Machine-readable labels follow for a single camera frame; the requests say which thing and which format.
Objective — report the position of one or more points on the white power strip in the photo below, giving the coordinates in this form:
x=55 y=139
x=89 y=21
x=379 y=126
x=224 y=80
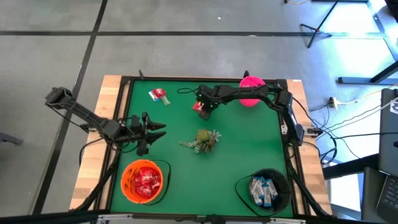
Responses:
x=333 y=101

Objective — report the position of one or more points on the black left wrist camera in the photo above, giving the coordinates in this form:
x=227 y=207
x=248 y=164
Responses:
x=134 y=120

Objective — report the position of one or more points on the grey furniture foot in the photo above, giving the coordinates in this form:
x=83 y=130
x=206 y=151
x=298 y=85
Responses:
x=11 y=138

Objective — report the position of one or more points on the green table mat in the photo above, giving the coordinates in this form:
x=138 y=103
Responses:
x=186 y=174

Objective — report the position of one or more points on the black plastic bucket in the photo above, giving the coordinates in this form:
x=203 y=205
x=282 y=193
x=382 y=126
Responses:
x=283 y=186

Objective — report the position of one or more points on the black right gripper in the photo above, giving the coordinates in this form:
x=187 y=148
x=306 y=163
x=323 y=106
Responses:
x=211 y=96

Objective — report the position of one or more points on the black tripod stand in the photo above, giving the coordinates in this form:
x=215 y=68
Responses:
x=315 y=30

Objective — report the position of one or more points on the grey top desk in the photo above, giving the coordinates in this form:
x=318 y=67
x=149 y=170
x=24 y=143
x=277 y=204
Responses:
x=387 y=140

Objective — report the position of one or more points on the pink plastic bucket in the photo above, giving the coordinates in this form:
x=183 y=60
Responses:
x=250 y=81

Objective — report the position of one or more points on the black standing desk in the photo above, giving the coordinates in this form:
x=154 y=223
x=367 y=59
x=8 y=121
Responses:
x=357 y=81

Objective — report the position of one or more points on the black table edge bracket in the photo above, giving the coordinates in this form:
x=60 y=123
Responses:
x=141 y=75
x=245 y=74

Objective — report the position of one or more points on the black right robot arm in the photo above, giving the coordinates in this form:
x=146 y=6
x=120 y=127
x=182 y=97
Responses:
x=280 y=99

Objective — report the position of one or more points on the potted artificial succulent plant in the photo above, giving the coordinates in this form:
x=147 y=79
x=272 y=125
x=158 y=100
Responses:
x=205 y=138

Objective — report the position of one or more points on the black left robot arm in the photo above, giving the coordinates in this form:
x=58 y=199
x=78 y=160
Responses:
x=84 y=115

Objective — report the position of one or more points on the orange pumpkin face bucket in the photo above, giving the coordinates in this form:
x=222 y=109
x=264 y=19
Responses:
x=127 y=186

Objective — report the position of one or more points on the grey keyboard tray desk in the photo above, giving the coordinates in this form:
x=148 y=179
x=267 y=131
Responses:
x=368 y=193

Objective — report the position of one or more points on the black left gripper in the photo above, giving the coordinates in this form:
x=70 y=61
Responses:
x=132 y=133

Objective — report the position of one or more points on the clear wrapped green candy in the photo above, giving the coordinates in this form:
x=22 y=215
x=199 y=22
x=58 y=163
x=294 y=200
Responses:
x=166 y=100

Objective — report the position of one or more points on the black white computer keyboard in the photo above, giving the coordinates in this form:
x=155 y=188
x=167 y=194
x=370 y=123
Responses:
x=388 y=199

